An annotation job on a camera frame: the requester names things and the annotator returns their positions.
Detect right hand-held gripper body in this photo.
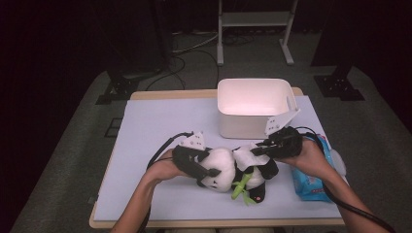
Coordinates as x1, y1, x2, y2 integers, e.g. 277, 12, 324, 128
263, 108, 304, 160

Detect lavender table mat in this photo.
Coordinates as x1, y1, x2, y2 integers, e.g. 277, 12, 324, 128
93, 95, 344, 222

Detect person's left hand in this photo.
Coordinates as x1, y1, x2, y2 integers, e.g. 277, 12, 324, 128
147, 150, 188, 184

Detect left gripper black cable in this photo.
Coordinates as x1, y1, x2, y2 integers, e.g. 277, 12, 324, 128
137, 131, 195, 233

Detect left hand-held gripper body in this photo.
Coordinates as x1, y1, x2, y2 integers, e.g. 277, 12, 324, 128
171, 130, 209, 181

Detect white plastic bin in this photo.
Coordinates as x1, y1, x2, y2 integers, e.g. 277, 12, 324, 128
217, 77, 298, 141

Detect floor cables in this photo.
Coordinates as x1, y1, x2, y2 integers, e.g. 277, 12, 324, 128
144, 29, 257, 92

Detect person's right hand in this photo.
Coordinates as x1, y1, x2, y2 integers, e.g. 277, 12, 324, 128
278, 138, 328, 180

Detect black stand base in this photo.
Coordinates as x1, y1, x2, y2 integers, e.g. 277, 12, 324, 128
95, 70, 141, 106
313, 64, 365, 102

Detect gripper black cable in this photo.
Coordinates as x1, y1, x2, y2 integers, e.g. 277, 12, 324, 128
293, 125, 396, 233
137, 131, 195, 233

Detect panda plush toy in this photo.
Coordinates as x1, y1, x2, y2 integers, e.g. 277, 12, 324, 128
195, 145, 280, 207

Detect blue wet wipe pack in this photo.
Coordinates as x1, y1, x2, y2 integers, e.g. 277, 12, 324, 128
291, 134, 340, 204

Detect white round object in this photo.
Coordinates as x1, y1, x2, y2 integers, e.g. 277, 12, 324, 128
329, 149, 347, 178

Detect wooden table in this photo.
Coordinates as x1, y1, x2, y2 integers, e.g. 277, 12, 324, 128
88, 86, 346, 230

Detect white metal stand frame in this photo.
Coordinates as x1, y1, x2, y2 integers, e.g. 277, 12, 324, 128
216, 0, 299, 67

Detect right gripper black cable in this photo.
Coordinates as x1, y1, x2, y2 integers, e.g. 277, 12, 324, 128
293, 125, 396, 233

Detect black floor grille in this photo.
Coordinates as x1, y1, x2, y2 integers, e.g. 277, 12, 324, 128
103, 117, 123, 139

